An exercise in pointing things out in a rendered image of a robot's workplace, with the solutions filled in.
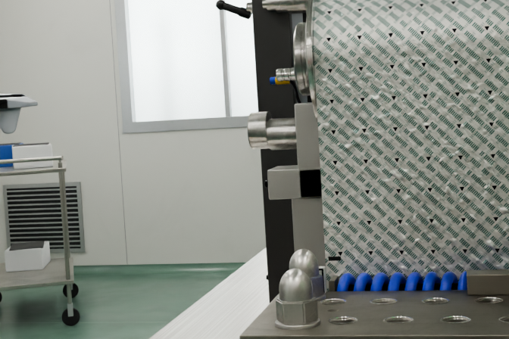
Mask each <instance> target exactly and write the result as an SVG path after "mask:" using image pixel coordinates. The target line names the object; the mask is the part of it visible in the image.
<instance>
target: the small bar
mask: <svg viewBox="0 0 509 339"><path fill-rule="evenodd" d="M507 294H509V269H485V270H467V295H507Z"/></svg>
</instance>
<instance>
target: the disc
mask: <svg viewBox="0 0 509 339"><path fill-rule="evenodd" d="M316 1H317V0H308V9H307V26H306V40H307V59H308V77H309V84H310V90H311V100H312V104H313V108H314V114H315V117H316V120H317V95H316V81H315V67H314V10H315V5H316ZM317 123H318V122H317Z"/></svg>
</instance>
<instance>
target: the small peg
mask: <svg viewBox="0 0 509 339"><path fill-rule="evenodd" d="M276 80H277V81H278V82H283V81H290V80H291V81H296V78H295V68H294V67H292V68H284V69H283V68H278V69H277V70H276Z"/></svg>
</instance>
